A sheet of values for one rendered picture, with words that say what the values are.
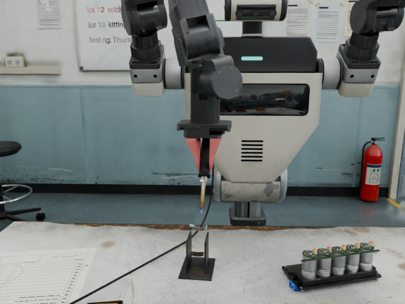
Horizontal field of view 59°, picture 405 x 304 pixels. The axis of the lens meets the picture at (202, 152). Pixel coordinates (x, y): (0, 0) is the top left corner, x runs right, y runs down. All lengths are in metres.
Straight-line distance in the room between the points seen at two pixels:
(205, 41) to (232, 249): 0.42
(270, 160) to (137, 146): 2.38
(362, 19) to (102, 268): 0.83
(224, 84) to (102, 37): 2.72
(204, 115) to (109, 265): 0.34
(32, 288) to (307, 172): 2.91
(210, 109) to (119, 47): 2.60
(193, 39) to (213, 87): 0.11
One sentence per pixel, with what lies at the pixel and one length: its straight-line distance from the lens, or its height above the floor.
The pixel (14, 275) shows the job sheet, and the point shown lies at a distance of 0.77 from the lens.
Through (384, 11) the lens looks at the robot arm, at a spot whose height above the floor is 1.26.
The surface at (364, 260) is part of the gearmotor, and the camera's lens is 0.72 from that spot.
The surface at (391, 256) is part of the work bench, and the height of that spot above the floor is 0.75.
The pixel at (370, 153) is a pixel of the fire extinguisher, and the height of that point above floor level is 0.44.
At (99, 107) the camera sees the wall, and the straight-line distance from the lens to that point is 3.33.
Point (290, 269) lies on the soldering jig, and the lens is 0.71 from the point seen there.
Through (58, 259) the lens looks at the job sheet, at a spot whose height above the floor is 0.75.
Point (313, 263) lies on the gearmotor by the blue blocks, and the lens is 0.66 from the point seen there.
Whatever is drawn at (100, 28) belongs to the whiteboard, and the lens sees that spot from 3.30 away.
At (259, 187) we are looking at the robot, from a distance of 1.04.
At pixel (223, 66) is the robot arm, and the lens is 0.61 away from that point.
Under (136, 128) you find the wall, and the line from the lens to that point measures 3.27.
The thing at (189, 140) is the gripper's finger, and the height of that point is 0.99.
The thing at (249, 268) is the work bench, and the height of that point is 0.75.
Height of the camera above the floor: 1.11
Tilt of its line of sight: 13 degrees down
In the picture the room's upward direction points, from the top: straight up
